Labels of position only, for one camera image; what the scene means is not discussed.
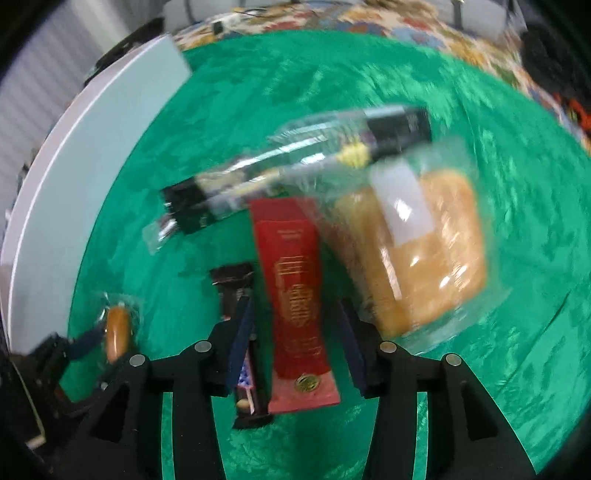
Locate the small orange sausage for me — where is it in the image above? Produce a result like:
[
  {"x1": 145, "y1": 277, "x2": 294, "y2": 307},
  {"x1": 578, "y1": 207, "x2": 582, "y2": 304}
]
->
[{"x1": 105, "y1": 304, "x2": 131, "y2": 364}]

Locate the dark chocolate bar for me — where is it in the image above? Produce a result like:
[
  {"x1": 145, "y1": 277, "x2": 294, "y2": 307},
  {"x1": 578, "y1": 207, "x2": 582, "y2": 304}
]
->
[{"x1": 209, "y1": 263, "x2": 273, "y2": 430}]

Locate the bread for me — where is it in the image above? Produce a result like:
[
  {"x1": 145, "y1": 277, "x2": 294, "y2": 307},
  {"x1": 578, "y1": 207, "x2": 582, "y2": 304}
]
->
[{"x1": 313, "y1": 137, "x2": 508, "y2": 354}]

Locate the red snack packet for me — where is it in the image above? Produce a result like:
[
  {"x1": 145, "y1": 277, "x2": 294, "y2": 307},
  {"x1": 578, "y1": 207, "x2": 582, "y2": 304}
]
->
[{"x1": 249, "y1": 198, "x2": 341, "y2": 414}]

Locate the clear long cracker sleeve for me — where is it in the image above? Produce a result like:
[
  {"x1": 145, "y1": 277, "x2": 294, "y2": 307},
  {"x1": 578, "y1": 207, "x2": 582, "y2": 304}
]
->
[{"x1": 142, "y1": 104, "x2": 432, "y2": 253}]

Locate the white cardboard storage box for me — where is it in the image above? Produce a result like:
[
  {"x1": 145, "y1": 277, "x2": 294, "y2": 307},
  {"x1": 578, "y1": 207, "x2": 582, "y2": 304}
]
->
[{"x1": 1, "y1": 35, "x2": 191, "y2": 353}]

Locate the black red plush toy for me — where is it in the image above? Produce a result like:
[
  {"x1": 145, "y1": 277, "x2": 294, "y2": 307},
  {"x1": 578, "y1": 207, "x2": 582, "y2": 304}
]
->
[{"x1": 521, "y1": 24, "x2": 590, "y2": 137}]

